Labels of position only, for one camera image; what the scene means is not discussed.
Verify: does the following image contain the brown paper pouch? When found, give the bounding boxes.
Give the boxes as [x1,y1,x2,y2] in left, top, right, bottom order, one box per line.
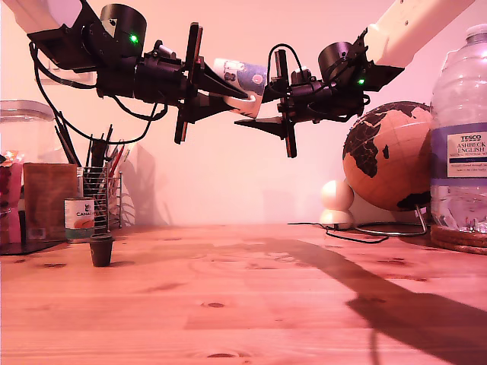
[23,163,79,242]

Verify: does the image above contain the white wall switch plate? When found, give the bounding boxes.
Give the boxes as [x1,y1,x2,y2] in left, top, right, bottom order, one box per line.
[37,56,96,87]

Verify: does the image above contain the white mug with blue print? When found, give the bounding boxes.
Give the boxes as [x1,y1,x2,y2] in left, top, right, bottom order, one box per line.
[212,57,269,119]

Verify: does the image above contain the thick black brush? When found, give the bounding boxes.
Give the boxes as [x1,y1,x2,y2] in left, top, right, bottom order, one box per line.
[92,138,109,171]

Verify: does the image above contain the arm grey camera box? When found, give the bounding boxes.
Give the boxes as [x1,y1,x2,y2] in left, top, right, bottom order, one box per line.
[291,67,316,87]
[154,40,180,62]

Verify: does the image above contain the dark brown coffee capsule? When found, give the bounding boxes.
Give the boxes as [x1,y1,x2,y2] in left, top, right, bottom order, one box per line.
[89,233,116,268]

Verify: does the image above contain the pink snack packet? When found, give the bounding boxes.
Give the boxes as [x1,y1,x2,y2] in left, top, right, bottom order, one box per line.
[0,151,24,245]

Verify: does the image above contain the black flat mat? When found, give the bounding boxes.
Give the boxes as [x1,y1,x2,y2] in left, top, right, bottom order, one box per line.
[0,240,72,257]

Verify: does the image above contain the cork globe with dark continents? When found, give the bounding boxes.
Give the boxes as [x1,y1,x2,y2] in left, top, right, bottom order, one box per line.
[342,100,434,213]

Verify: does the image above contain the large clear water bottle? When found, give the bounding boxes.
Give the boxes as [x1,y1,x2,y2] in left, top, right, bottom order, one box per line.
[429,23,487,235]

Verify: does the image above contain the thick ribbed black arm cable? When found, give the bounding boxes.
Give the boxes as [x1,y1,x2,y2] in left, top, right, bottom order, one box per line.
[37,69,99,90]

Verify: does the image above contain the round cork coaster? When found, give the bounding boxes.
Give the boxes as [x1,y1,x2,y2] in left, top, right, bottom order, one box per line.
[432,240,487,256]
[430,232,487,249]
[431,224,487,240]

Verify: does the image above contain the white round table device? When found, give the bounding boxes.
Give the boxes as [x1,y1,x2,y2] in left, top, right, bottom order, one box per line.
[320,180,355,231]

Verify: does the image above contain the metal wire utensil holder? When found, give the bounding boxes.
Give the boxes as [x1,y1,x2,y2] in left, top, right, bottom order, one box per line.
[81,168,123,233]

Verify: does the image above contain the black camera cable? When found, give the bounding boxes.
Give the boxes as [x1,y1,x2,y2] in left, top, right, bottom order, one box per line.
[267,43,305,88]

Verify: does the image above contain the white labelled tin can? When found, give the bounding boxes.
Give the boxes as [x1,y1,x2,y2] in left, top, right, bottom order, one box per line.
[64,198,97,244]

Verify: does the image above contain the glass jar with metal lid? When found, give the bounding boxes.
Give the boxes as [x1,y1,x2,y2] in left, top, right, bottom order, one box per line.
[0,99,68,167]

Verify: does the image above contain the thin black table cable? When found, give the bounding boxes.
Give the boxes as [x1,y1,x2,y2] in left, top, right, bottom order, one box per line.
[288,222,390,245]

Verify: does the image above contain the white-tipped brush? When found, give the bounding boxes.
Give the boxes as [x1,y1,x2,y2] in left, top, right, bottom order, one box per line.
[122,138,138,165]

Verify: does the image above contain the black pencil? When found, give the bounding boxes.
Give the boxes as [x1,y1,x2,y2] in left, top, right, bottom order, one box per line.
[101,124,114,168]

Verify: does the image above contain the black chopstick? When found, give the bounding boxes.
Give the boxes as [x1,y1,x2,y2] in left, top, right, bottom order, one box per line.
[55,126,78,167]
[53,110,83,170]
[59,112,84,170]

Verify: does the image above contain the red pencil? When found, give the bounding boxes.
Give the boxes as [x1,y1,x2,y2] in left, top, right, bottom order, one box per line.
[107,141,127,174]

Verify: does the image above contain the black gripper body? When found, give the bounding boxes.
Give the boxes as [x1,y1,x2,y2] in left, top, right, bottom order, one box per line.
[274,49,336,159]
[133,21,205,145]

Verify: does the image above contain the metal wire globe stand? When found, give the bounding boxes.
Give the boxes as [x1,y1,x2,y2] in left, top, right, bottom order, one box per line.
[356,205,429,237]

